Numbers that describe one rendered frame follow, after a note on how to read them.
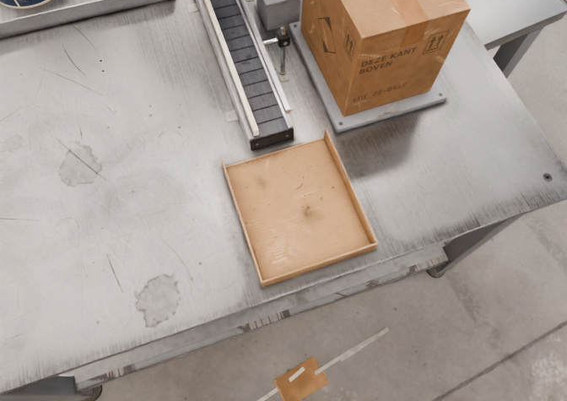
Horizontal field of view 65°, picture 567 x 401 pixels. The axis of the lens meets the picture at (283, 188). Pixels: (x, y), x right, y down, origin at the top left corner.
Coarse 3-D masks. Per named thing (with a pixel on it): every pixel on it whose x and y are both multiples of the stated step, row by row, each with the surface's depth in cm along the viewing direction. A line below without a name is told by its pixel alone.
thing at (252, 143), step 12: (204, 12) 120; (216, 36) 117; (252, 36) 117; (216, 48) 115; (228, 72) 112; (228, 84) 113; (276, 96) 109; (240, 108) 108; (240, 120) 109; (288, 120) 106; (288, 132) 106; (252, 144) 105; (264, 144) 108
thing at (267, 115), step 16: (224, 0) 122; (224, 16) 120; (240, 16) 120; (224, 32) 117; (240, 32) 117; (240, 48) 115; (240, 64) 113; (256, 64) 113; (240, 80) 111; (256, 80) 111; (256, 96) 109; (272, 96) 109; (256, 112) 107; (272, 112) 107; (272, 128) 105; (288, 128) 105
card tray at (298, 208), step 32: (256, 160) 107; (288, 160) 107; (320, 160) 107; (256, 192) 103; (288, 192) 103; (320, 192) 103; (352, 192) 101; (256, 224) 100; (288, 224) 100; (320, 224) 100; (352, 224) 100; (256, 256) 97; (288, 256) 97; (320, 256) 97; (352, 256) 97
